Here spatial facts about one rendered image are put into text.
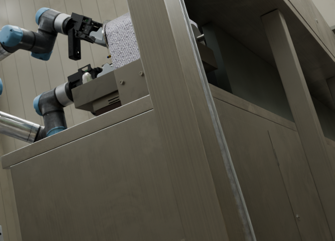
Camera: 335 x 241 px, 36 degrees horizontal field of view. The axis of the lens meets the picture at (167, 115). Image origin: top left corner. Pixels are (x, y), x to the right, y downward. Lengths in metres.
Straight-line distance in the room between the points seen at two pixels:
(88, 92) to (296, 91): 0.61
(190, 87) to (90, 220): 0.76
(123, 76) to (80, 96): 0.17
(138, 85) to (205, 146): 0.73
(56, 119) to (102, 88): 0.36
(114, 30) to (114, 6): 4.20
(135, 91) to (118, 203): 0.30
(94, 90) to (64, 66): 4.55
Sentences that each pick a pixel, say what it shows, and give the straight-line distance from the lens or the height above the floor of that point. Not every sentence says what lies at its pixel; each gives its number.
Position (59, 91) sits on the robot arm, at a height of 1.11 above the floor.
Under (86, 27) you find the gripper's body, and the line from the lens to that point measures 1.89.
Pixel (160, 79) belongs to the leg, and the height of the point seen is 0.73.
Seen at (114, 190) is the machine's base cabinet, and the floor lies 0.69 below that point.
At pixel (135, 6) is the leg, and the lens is 0.76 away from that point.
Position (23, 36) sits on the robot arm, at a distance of 1.93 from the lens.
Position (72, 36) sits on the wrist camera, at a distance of 1.92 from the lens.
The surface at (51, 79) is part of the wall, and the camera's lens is 6.09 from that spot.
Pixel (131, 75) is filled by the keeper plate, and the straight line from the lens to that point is 1.40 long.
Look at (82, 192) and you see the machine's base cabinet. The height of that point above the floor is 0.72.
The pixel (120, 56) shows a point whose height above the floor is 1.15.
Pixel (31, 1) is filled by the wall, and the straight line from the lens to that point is 6.58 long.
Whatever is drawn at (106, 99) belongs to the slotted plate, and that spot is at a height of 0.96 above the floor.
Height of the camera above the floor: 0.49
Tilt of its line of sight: 15 degrees up
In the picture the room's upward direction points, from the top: 14 degrees counter-clockwise
